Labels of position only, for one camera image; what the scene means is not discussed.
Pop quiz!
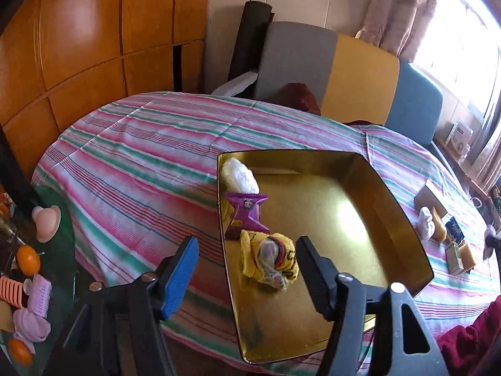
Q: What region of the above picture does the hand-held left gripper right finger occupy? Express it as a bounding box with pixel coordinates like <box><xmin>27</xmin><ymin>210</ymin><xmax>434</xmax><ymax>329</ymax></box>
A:
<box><xmin>295</xmin><ymin>236</ymin><xmax>451</xmax><ymax>376</ymax></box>

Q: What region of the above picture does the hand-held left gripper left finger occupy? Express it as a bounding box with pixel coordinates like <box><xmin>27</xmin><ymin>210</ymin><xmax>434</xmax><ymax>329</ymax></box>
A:
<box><xmin>41</xmin><ymin>236</ymin><xmax>200</xmax><ymax>376</ymax></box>

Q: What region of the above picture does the gold metal tray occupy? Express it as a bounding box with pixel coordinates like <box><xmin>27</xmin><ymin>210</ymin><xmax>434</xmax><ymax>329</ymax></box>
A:
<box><xmin>216</xmin><ymin>149</ymin><xmax>434</xmax><ymax>365</ymax></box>

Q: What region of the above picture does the yellow snack wrapper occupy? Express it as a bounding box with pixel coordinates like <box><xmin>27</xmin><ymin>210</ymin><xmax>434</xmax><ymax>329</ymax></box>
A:
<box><xmin>240</xmin><ymin>229</ymin><xmax>301</xmax><ymax>292</ymax></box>

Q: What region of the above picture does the yellow green snack packet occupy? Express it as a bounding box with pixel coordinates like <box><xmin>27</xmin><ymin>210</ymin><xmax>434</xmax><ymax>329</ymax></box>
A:
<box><xmin>444</xmin><ymin>242</ymin><xmax>464</xmax><ymax>275</ymax></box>

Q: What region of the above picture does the small pale paper box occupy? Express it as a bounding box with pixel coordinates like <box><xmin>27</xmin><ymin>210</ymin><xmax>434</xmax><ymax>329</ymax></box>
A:
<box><xmin>414</xmin><ymin>180</ymin><xmax>448</xmax><ymax>218</ymax></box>

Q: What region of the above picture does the purple star-shaped package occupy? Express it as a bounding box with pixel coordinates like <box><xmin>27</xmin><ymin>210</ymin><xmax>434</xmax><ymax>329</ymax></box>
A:
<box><xmin>224</xmin><ymin>192</ymin><xmax>271</xmax><ymax>239</ymax></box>

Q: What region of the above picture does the white plastic packet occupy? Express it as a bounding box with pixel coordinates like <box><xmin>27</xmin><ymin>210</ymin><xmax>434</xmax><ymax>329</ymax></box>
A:
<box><xmin>221</xmin><ymin>157</ymin><xmax>261</xmax><ymax>195</ymax></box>

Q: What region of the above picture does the green glass side table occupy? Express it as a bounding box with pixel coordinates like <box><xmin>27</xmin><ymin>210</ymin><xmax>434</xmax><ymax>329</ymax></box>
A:
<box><xmin>0</xmin><ymin>186</ymin><xmax>77</xmax><ymax>376</ymax></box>

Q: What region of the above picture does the pink green striped cloth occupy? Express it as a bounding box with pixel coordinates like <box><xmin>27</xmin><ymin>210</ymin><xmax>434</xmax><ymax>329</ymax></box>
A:
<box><xmin>31</xmin><ymin>91</ymin><xmax>501</xmax><ymax>376</ymax></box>

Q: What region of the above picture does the amber snack packet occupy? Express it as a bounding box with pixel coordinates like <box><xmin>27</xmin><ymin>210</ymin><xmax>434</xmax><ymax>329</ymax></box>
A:
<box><xmin>431</xmin><ymin>208</ymin><xmax>447</xmax><ymax>243</ymax></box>

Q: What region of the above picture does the lilac hair brush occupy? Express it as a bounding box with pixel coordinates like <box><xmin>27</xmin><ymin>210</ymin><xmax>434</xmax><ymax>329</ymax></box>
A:
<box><xmin>24</xmin><ymin>274</ymin><xmax>52</xmax><ymax>318</ymax></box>

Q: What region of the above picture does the pink round massager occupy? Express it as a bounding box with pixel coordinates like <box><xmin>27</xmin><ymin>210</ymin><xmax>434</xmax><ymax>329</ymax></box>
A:
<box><xmin>32</xmin><ymin>205</ymin><xmax>62</xmax><ymax>243</ymax></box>

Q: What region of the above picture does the dark blue packet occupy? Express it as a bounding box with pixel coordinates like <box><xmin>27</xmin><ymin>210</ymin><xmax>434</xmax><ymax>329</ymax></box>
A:
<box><xmin>445</xmin><ymin>216</ymin><xmax>466</xmax><ymax>243</ymax></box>

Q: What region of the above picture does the orange fruit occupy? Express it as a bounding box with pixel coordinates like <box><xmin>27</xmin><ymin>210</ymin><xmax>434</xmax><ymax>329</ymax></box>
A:
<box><xmin>16</xmin><ymin>245</ymin><xmax>41</xmax><ymax>276</ymax></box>
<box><xmin>8</xmin><ymin>339</ymin><xmax>33</xmax><ymax>366</ymax></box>

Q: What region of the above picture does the amber snack block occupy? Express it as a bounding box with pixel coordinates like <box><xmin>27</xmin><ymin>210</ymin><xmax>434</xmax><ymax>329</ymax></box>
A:
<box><xmin>458</xmin><ymin>242</ymin><xmax>477</xmax><ymax>273</ymax></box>

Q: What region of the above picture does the lilac cloth bundle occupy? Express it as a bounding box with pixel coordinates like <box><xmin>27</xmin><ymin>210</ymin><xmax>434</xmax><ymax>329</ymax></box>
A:
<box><xmin>13</xmin><ymin>309</ymin><xmax>51</xmax><ymax>341</ymax></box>

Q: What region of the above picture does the orange ribbed comb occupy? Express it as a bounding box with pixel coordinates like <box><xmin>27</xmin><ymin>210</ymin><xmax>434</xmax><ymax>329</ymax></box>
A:
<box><xmin>0</xmin><ymin>276</ymin><xmax>25</xmax><ymax>308</ymax></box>

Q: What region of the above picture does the dark red garment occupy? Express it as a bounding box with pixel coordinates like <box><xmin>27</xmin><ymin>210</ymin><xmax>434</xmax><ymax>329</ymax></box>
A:
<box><xmin>436</xmin><ymin>294</ymin><xmax>501</xmax><ymax>376</ymax></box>

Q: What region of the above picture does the wooden desk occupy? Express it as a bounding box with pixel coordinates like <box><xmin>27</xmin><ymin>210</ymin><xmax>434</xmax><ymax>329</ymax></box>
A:
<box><xmin>431</xmin><ymin>133</ymin><xmax>494</xmax><ymax>204</ymax></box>

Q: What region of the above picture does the dark red cushion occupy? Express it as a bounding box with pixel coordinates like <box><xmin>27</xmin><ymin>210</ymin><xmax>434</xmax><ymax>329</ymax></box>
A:
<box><xmin>286</xmin><ymin>83</ymin><xmax>322</xmax><ymax>115</ymax></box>

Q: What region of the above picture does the white blue product box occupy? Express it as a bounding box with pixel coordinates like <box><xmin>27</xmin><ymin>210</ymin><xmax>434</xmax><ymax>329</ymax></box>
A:
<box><xmin>446</xmin><ymin>122</ymin><xmax>473</xmax><ymax>153</ymax></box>

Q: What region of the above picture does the beige patterned curtain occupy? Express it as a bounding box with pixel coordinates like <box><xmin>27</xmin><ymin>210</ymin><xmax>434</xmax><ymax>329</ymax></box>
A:
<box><xmin>467</xmin><ymin>98</ymin><xmax>501</xmax><ymax>200</ymax></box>
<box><xmin>354</xmin><ymin>0</ymin><xmax>443</xmax><ymax>61</ymax></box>

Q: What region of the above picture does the grey yellow blue sofa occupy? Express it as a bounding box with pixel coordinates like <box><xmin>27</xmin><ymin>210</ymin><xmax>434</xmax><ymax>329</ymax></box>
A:
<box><xmin>211</xmin><ymin>21</ymin><xmax>444</xmax><ymax>144</ymax></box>

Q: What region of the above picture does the black rolled mat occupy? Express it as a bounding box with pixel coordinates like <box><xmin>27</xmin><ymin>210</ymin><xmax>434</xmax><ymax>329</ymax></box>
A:
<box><xmin>228</xmin><ymin>1</ymin><xmax>276</xmax><ymax>83</ymax></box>

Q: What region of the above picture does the wooden wardrobe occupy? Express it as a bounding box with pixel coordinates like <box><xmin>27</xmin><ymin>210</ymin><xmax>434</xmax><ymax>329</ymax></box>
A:
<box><xmin>0</xmin><ymin>0</ymin><xmax>212</xmax><ymax>181</ymax></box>

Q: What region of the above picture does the window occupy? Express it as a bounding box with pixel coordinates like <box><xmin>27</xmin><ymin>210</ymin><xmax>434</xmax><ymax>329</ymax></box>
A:
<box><xmin>415</xmin><ymin>0</ymin><xmax>501</xmax><ymax>126</ymax></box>

